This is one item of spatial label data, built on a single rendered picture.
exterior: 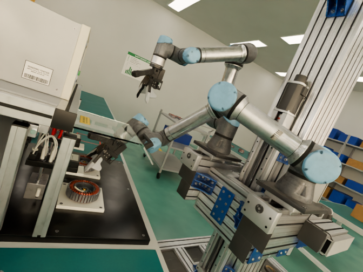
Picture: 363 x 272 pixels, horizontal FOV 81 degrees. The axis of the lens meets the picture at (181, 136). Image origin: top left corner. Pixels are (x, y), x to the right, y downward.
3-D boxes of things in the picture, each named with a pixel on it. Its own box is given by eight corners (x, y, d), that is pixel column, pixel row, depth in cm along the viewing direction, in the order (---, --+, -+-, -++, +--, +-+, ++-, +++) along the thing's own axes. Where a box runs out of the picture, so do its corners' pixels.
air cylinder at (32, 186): (45, 188, 76) (49, 174, 75) (41, 199, 69) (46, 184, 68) (28, 185, 73) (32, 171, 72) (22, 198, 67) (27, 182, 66)
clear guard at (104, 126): (137, 141, 90) (142, 128, 89) (153, 165, 69) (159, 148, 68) (49, 118, 75) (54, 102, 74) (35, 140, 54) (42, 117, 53)
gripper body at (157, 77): (159, 92, 116) (167, 70, 114) (145, 86, 110) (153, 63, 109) (153, 89, 122) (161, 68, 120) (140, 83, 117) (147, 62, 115)
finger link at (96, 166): (95, 178, 93) (108, 162, 98) (85, 170, 90) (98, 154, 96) (92, 178, 95) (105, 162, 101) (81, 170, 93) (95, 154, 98)
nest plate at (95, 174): (98, 165, 109) (98, 163, 109) (99, 179, 96) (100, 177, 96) (65, 159, 102) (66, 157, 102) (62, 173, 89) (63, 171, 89)
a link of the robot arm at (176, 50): (190, 67, 114) (173, 59, 109) (182, 67, 124) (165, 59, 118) (196, 53, 113) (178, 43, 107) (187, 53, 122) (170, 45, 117)
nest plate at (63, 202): (100, 190, 88) (101, 187, 88) (103, 212, 75) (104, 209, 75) (60, 184, 81) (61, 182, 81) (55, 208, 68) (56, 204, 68)
